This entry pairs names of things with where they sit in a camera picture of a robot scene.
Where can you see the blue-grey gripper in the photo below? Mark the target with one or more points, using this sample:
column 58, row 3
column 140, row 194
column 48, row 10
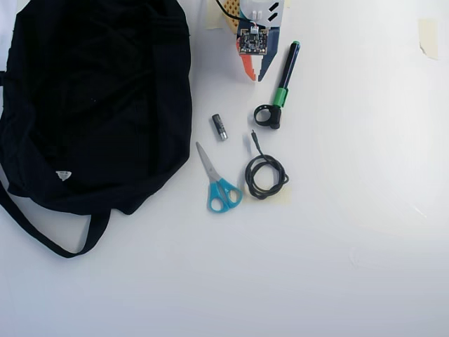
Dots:
column 268, row 66

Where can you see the black fabric bag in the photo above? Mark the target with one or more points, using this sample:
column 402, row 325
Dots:
column 87, row 123

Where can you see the green and black marker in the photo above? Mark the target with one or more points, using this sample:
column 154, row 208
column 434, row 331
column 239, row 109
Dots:
column 288, row 66

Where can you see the yellow perforated board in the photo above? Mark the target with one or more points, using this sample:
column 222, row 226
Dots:
column 231, row 8

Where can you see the short masking tape piece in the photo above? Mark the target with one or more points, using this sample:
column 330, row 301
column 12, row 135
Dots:
column 214, row 15

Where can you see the black cylindrical battery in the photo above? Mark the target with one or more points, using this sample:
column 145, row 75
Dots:
column 219, row 127

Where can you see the wide masking tape strip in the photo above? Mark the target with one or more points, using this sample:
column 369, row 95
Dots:
column 286, row 199

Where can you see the torn masking tape strip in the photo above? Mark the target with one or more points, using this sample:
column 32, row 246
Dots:
column 429, row 38

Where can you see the camera circuit board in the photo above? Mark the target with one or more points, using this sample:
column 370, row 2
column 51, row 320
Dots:
column 252, row 42

